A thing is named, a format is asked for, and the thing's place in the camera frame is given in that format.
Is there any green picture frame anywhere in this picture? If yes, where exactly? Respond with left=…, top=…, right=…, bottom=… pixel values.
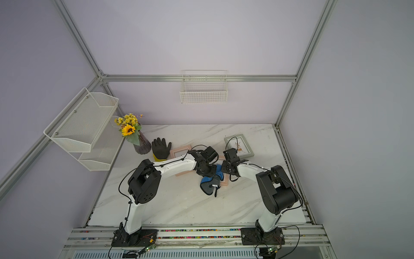
left=224, top=134, right=254, bottom=159

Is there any blue microfibre cloth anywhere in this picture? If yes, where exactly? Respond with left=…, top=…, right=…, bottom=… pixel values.
left=200, top=165, right=224, bottom=197

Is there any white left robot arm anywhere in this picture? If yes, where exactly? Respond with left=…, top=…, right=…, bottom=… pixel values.
left=120, top=146, right=219, bottom=240

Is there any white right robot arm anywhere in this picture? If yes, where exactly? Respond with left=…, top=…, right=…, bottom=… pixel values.
left=222, top=148, right=303, bottom=235

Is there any black yellow work glove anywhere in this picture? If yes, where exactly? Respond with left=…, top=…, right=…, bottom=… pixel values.
left=152, top=138, right=172, bottom=161

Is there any dark glass vase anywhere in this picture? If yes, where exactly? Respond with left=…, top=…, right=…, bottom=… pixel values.
left=133, top=133, right=152, bottom=155

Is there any sunflower bouquet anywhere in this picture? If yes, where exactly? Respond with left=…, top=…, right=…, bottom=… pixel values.
left=114, top=113, right=142, bottom=146

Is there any white wire wall basket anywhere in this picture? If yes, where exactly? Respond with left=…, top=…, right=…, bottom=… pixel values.
left=180, top=70, right=228, bottom=104

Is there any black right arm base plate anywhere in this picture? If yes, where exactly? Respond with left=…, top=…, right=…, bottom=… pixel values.
left=240, top=221, right=285, bottom=245

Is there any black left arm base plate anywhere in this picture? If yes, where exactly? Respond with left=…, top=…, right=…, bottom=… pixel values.
left=111, top=222, right=158, bottom=247

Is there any aluminium front rail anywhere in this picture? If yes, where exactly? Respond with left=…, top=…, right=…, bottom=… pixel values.
left=59, top=225, right=336, bottom=259

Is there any white mesh wall shelf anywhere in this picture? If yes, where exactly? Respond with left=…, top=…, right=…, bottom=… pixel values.
left=44, top=88, right=123, bottom=171

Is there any aluminium enclosure frame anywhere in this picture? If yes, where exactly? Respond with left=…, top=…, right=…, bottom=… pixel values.
left=0, top=0, right=339, bottom=224

